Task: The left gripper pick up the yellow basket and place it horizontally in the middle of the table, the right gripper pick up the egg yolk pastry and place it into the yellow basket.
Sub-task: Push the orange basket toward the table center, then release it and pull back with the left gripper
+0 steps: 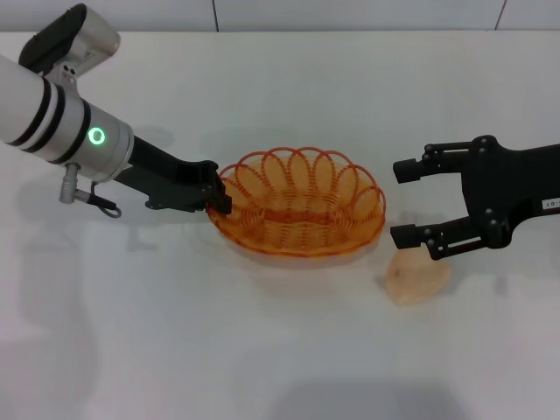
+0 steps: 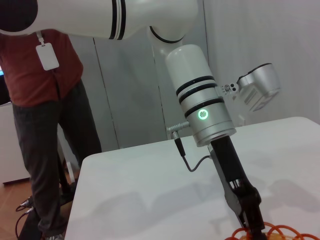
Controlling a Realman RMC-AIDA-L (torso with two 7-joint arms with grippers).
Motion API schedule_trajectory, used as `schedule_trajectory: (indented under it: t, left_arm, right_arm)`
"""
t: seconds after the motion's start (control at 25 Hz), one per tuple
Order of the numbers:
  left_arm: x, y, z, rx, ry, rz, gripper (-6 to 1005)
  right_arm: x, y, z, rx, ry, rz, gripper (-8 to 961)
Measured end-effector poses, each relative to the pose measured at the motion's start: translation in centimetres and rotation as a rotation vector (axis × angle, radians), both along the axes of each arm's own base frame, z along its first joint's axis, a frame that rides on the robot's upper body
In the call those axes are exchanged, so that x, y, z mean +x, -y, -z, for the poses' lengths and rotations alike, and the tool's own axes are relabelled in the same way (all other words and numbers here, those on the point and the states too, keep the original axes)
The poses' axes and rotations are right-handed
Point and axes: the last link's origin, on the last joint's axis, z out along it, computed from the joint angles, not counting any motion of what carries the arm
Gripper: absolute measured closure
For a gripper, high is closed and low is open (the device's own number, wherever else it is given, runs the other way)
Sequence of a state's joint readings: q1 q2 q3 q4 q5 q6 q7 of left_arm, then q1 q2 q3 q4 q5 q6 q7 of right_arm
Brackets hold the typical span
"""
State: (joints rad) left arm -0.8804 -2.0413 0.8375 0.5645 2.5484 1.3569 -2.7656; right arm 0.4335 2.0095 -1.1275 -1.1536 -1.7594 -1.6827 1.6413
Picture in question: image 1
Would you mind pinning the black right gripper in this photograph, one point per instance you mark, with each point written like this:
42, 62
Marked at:
512, 184

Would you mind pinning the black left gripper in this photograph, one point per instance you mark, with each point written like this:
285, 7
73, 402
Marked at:
170, 184

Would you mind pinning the beige bread bun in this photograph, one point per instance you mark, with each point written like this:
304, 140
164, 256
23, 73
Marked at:
415, 280

